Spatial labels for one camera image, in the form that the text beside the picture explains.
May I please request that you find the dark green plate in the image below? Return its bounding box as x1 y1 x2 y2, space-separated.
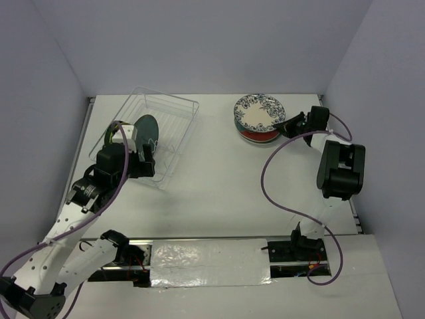
134 114 159 161

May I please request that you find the blue white floral plate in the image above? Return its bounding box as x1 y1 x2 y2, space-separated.
233 94 286 133

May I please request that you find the red teal floral plate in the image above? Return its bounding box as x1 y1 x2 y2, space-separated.
239 134 280 145

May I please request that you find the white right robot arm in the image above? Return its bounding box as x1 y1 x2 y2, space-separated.
273 106 366 260

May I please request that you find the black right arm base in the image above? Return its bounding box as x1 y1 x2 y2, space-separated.
261 240 331 279

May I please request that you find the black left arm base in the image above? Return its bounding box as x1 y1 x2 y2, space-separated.
88 240 153 288

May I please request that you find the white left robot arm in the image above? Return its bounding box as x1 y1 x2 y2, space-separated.
1 143 155 318

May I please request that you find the lime green plate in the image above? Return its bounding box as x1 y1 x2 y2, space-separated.
104 121 129 145

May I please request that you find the silver foil sheet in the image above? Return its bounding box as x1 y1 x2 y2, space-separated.
149 239 272 288

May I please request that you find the clear wire dish rack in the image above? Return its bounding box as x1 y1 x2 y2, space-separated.
88 86 200 191

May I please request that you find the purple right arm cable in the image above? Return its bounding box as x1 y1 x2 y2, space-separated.
260 112 353 286

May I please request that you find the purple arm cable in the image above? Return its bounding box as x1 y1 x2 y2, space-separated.
0 121 130 319
260 112 353 286

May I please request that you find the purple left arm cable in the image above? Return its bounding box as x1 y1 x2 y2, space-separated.
0 121 130 319

